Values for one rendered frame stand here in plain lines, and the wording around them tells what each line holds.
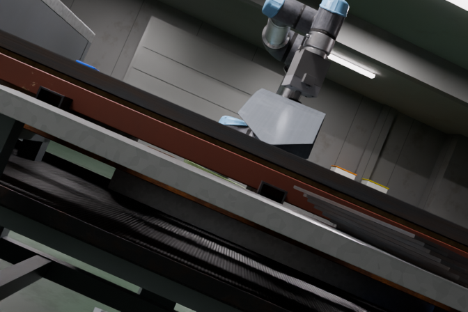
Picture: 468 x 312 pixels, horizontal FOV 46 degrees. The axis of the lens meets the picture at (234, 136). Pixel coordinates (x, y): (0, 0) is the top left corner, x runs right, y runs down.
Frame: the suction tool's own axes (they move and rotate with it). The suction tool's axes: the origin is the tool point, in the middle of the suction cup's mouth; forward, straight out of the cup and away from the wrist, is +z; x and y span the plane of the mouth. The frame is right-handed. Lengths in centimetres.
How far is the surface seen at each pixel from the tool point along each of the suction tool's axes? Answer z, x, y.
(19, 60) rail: 18, -22, -64
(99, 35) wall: -106, 964, -86
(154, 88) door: -56, 941, 49
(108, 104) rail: 19, -30, -45
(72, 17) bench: -5, 62, -66
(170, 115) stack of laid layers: 16, -34, -33
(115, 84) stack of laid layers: 15, -30, -45
